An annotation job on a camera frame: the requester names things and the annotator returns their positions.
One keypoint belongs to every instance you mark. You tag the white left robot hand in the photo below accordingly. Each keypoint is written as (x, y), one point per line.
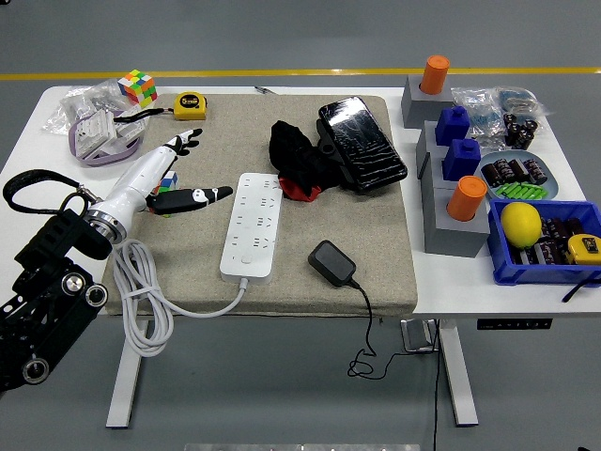
(136, 181)

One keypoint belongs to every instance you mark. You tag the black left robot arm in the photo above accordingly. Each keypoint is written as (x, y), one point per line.
(51, 291)

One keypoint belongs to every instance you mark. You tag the colourful puzzle cube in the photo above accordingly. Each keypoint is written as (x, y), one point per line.
(138, 87)
(170, 181)

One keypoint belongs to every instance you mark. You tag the lilac tray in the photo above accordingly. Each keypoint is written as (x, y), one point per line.
(94, 163)

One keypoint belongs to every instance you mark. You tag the white plastic box part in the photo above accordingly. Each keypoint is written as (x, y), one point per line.
(134, 131)

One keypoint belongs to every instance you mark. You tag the white ribbed plastic socket part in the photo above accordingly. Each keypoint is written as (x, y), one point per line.
(94, 131)

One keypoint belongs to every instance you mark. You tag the yellow tape measure black label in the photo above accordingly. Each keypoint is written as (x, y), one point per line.
(190, 105)

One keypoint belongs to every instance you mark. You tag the clear bag of white parts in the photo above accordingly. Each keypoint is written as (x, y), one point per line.
(80, 105)

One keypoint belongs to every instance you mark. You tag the black desk control panel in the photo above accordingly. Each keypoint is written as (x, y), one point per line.
(514, 324)

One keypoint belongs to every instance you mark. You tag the white table leg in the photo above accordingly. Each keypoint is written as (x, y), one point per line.
(127, 390)
(457, 376)

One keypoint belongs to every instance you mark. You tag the black and red cloth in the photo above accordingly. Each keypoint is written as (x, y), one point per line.
(296, 145)

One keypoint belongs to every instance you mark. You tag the blue plastic bin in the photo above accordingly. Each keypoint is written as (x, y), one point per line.
(516, 277)

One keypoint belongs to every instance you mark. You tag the black phone holder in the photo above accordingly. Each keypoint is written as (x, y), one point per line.
(327, 143)

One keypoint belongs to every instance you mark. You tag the black capacitor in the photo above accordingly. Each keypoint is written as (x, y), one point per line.
(504, 169)
(573, 227)
(535, 171)
(492, 174)
(548, 250)
(523, 256)
(553, 229)
(525, 141)
(533, 128)
(510, 121)
(519, 170)

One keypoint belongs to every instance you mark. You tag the yellow lemon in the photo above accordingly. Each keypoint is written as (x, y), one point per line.
(520, 225)

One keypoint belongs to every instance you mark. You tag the grey-brown fabric mat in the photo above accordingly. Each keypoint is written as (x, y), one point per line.
(375, 235)

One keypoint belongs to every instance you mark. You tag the grey block with round hole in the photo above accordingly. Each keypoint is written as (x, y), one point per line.
(418, 110)
(451, 239)

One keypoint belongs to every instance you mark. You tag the light blue plate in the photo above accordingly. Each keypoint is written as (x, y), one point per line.
(551, 185)

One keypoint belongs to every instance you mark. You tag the green plastic connectors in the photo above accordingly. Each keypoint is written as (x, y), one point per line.
(521, 191)

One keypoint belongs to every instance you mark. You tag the orange cylinder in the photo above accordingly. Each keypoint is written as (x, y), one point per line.
(465, 199)
(434, 75)

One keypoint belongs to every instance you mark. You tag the grey block with square hole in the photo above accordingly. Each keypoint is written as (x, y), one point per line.
(434, 176)
(427, 141)

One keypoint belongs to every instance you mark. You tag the blue square peg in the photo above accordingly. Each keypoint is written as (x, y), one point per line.
(462, 160)
(453, 127)

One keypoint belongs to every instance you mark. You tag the clear bag of blue parts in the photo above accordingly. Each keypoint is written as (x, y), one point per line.
(519, 98)
(479, 108)

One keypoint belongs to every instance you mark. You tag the metal bracket under table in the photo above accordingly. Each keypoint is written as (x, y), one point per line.
(413, 336)

